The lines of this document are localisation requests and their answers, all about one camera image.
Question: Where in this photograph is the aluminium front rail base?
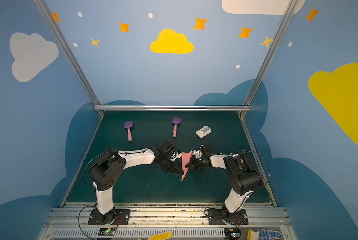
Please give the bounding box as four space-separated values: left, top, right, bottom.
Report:
38 203 297 240

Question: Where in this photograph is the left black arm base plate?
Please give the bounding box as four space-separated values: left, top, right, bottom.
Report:
88 208 131 226

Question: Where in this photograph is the left aluminium frame post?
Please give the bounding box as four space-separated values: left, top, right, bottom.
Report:
33 0 101 106

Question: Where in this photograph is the green circuit board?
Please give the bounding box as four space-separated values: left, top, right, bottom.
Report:
224 228 241 240
98 228 117 236

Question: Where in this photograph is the right aluminium frame post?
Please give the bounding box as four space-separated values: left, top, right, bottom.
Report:
239 0 299 120

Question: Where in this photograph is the aluminium frame post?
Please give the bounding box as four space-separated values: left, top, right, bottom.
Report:
239 0 299 120
33 0 101 106

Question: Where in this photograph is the pink square paper sheet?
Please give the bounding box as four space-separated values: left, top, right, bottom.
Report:
181 151 193 182

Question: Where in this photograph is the yellow glove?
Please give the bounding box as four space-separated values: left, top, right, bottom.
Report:
146 231 173 240

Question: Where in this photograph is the right purple pink spatula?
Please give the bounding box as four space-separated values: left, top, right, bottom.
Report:
172 117 181 138

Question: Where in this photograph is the left green circuit board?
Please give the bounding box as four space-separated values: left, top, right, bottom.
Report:
98 228 117 236

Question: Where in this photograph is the white small plastic device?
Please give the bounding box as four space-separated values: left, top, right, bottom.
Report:
195 126 212 139

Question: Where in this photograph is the blue white glove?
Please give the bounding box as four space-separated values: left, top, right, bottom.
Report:
247 229 283 240

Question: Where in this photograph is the right green circuit board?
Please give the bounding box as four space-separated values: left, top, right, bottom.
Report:
224 228 241 240

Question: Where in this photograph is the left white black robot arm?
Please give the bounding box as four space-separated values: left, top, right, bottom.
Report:
88 141 184 226

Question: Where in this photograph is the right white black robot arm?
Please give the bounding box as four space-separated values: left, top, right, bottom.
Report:
182 144 265 225

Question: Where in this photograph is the horizontal aluminium frame bar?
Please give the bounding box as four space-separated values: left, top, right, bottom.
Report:
94 105 251 112

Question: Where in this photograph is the purple pink spatula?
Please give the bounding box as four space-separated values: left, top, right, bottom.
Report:
124 121 134 142
172 117 181 138

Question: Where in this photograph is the left purple pink spatula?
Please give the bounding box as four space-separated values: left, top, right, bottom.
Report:
124 121 134 142

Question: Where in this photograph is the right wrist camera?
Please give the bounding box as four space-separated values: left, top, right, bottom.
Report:
193 150 203 159

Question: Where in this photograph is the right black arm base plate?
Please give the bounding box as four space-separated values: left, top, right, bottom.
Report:
204 208 249 226

